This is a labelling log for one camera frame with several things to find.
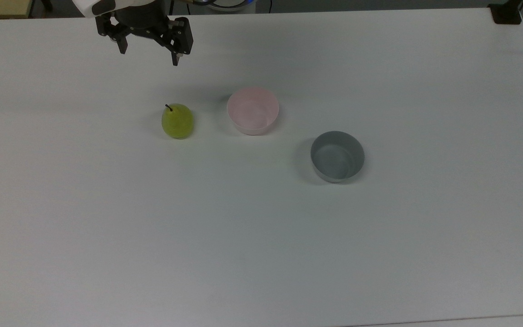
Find pink bowl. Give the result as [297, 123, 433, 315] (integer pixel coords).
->
[227, 87, 280, 136]

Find black camera stand clamp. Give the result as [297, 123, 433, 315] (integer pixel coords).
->
[488, 0, 523, 25]

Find grey bowl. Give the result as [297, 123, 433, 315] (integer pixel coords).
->
[310, 131, 365, 184]

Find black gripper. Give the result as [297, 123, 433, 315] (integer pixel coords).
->
[95, 0, 194, 67]

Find green pear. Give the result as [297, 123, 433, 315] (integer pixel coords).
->
[161, 104, 195, 139]

